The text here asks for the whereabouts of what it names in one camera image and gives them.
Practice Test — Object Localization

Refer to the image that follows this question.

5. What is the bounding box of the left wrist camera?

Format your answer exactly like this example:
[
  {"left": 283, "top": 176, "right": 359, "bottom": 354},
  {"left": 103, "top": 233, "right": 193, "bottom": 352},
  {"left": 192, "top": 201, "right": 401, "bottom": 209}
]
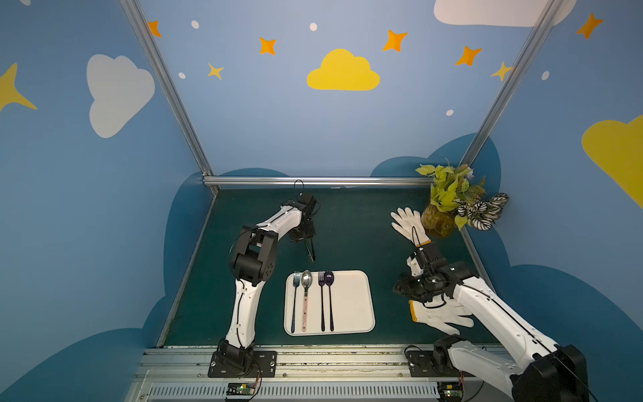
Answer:
[{"left": 282, "top": 193, "right": 317, "bottom": 220}]

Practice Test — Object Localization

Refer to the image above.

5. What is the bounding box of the purple spoon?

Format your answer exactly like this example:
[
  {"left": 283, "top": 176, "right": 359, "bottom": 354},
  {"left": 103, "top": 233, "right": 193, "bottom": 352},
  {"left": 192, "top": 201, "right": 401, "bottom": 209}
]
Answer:
[{"left": 324, "top": 271, "right": 335, "bottom": 332}]

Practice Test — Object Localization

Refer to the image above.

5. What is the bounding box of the left aluminium frame post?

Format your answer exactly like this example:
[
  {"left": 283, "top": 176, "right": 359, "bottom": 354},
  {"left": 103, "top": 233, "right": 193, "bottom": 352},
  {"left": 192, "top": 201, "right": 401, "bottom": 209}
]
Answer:
[{"left": 120, "top": 0, "right": 219, "bottom": 197}]

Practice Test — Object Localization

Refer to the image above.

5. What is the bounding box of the white glove far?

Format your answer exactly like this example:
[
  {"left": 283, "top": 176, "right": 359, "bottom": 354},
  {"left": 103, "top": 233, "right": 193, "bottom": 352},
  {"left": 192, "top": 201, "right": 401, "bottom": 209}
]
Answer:
[{"left": 390, "top": 208, "right": 431, "bottom": 247}]

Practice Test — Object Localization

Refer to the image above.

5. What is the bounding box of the silver spoon pink handle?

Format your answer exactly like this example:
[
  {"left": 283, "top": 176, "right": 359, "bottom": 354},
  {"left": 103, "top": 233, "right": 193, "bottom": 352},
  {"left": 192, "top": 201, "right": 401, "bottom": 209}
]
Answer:
[{"left": 301, "top": 270, "right": 312, "bottom": 333}]

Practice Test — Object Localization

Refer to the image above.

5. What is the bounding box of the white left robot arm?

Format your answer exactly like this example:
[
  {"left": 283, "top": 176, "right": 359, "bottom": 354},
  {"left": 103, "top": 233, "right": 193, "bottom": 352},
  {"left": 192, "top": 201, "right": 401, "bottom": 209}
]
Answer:
[{"left": 214, "top": 198, "right": 316, "bottom": 375}]

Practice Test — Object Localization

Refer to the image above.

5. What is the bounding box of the white tray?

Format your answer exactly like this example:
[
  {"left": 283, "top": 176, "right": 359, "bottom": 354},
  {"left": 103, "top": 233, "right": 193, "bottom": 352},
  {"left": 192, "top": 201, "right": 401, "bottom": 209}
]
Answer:
[{"left": 283, "top": 271, "right": 375, "bottom": 337}]

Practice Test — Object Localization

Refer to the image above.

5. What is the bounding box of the green potted plant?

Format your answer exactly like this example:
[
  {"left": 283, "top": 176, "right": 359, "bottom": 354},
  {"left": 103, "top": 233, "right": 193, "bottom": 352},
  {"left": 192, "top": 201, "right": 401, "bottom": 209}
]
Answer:
[{"left": 415, "top": 164, "right": 487, "bottom": 238}]

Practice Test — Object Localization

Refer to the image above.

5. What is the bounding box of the front aluminium rail base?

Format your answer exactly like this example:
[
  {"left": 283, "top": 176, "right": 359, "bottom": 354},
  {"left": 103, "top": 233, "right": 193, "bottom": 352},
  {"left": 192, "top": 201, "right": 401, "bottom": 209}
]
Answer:
[{"left": 125, "top": 344, "right": 510, "bottom": 401}]

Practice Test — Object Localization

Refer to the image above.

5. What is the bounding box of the white glove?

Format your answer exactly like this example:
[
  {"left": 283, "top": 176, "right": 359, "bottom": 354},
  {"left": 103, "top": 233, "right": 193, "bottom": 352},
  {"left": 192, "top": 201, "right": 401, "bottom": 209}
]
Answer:
[
  {"left": 390, "top": 208, "right": 431, "bottom": 247},
  {"left": 409, "top": 296, "right": 474, "bottom": 335}
]

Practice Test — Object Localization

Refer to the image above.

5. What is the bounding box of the horizontal aluminium frame rail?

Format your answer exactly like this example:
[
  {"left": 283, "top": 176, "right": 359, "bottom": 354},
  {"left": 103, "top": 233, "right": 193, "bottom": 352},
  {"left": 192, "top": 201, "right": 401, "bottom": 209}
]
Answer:
[{"left": 204, "top": 176, "right": 433, "bottom": 188}]

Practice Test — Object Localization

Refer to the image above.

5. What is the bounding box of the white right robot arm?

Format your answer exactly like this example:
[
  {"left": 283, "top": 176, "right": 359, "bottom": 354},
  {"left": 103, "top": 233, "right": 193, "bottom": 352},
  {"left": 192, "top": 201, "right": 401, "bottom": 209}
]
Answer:
[{"left": 394, "top": 257, "right": 593, "bottom": 401}]

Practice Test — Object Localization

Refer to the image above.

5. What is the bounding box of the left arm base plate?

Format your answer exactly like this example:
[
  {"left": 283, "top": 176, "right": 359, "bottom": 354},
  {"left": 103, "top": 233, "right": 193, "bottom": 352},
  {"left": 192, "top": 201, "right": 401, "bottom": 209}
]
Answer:
[{"left": 207, "top": 351, "right": 278, "bottom": 379}]

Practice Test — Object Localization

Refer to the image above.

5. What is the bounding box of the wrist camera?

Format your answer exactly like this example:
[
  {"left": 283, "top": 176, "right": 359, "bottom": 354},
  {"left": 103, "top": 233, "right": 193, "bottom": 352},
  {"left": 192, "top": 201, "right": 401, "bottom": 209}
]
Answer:
[
  {"left": 406, "top": 243, "right": 448, "bottom": 277},
  {"left": 282, "top": 193, "right": 317, "bottom": 220}
]

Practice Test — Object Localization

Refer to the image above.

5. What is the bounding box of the white glove near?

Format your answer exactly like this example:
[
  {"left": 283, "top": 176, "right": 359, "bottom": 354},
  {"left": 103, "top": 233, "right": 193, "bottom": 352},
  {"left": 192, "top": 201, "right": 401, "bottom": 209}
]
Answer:
[{"left": 409, "top": 296, "right": 474, "bottom": 335}]

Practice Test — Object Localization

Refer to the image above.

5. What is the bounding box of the blue fork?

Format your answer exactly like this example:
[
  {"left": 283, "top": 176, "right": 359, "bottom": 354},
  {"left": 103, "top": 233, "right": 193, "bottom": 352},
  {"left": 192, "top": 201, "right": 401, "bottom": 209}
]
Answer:
[{"left": 291, "top": 271, "right": 301, "bottom": 334}]

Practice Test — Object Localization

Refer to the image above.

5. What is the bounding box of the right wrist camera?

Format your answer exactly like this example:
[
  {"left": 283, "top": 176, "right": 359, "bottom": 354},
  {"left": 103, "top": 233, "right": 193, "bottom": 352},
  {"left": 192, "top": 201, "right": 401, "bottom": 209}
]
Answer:
[{"left": 406, "top": 243, "right": 448, "bottom": 277}]

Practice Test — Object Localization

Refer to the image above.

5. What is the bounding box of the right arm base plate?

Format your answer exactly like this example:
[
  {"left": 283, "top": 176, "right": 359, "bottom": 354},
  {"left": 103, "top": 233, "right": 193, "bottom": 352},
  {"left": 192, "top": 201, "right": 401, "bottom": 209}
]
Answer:
[{"left": 403, "top": 347, "right": 473, "bottom": 379}]

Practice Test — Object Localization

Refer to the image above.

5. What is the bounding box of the right aluminium frame post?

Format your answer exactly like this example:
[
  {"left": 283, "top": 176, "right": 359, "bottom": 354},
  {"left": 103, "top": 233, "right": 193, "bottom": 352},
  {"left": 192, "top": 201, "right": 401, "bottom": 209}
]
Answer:
[{"left": 460, "top": 0, "right": 564, "bottom": 166}]

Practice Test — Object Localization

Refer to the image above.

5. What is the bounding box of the zebra striped cloth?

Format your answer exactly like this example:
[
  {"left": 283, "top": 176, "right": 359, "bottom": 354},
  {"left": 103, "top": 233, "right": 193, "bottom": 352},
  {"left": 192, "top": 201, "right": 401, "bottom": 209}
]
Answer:
[{"left": 454, "top": 193, "right": 510, "bottom": 231}]

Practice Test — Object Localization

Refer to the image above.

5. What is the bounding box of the aluminium frame post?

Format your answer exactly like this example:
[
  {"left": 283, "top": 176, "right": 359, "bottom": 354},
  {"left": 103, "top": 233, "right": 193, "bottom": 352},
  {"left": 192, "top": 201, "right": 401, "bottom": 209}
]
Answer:
[
  {"left": 460, "top": 0, "right": 564, "bottom": 166},
  {"left": 120, "top": 0, "right": 219, "bottom": 197}
]

